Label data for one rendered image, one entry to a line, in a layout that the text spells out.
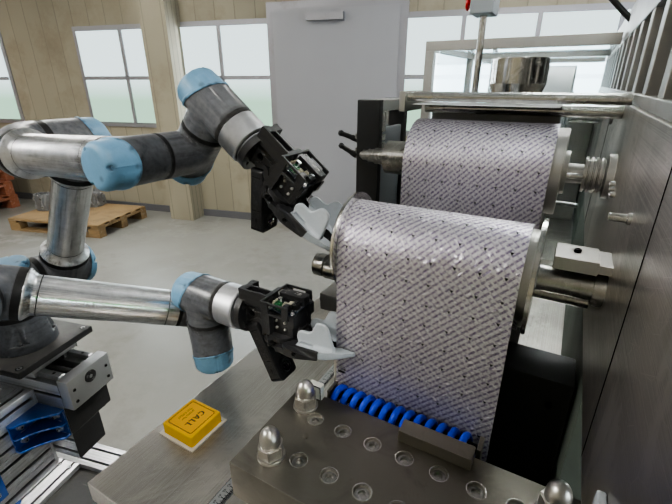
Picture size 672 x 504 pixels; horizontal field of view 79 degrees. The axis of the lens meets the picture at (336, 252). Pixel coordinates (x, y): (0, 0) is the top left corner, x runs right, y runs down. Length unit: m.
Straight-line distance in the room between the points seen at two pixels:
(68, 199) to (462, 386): 0.96
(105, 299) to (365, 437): 0.55
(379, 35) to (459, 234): 3.69
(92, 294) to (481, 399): 0.69
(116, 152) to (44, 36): 5.55
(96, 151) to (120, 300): 0.33
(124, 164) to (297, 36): 3.77
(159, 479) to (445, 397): 0.46
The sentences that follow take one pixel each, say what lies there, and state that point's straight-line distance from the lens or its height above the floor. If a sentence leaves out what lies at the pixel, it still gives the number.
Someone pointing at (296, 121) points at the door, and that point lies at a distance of 4.36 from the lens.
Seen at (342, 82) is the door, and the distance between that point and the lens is 4.20.
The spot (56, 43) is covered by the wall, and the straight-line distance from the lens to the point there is 6.08.
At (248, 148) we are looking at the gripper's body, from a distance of 0.66.
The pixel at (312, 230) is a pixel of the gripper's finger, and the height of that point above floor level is 1.26.
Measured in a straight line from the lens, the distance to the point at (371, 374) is 0.64.
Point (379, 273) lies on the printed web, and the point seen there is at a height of 1.24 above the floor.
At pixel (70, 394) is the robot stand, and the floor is 0.74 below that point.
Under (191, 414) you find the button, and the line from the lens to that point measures 0.83.
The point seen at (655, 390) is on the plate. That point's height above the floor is 1.32.
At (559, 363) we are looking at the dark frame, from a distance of 0.68.
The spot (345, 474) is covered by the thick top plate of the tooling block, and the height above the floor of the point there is 1.03.
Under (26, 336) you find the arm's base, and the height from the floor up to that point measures 0.86.
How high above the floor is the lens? 1.47
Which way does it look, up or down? 22 degrees down
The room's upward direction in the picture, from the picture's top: straight up
